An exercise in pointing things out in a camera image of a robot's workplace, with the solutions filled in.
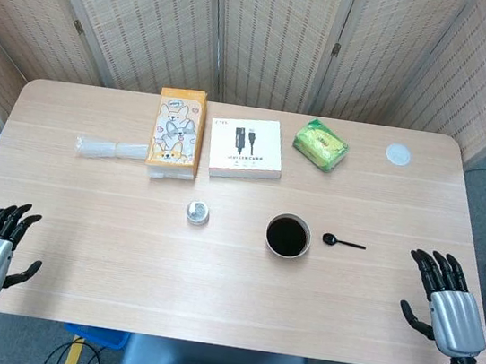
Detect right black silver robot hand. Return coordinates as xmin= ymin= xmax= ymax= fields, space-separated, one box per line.
xmin=393 ymin=246 xmax=486 ymax=362

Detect small black spoon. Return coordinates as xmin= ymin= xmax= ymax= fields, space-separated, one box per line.
xmin=321 ymin=231 xmax=369 ymax=251

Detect cup of dark coffee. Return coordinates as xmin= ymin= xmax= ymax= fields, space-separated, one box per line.
xmin=262 ymin=210 xmax=315 ymax=262

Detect white round lid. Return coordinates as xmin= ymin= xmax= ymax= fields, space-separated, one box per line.
xmin=383 ymin=141 xmax=415 ymax=168

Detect green tissue pack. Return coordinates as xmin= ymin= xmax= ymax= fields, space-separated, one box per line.
xmin=289 ymin=116 xmax=354 ymax=177

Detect small round tin can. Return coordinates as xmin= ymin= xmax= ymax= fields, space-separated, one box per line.
xmin=185 ymin=199 xmax=212 ymax=228

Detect orange corgi tissue pack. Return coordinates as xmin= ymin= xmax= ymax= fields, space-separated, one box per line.
xmin=143 ymin=83 xmax=211 ymax=186

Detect woven folding screen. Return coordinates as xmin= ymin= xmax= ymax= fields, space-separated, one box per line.
xmin=0 ymin=0 xmax=486 ymax=193

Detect black floor cables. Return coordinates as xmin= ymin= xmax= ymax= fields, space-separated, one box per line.
xmin=40 ymin=334 xmax=121 ymax=364

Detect white USB cable box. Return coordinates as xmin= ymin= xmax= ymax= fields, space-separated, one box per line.
xmin=204 ymin=111 xmax=291 ymax=187

